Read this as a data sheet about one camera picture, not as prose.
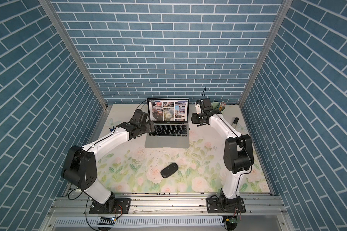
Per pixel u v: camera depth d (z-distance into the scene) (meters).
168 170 0.85
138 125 0.70
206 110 0.73
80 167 0.46
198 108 0.87
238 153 0.50
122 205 0.74
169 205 0.75
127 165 0.88
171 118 1.05
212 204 0.74
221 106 0.99
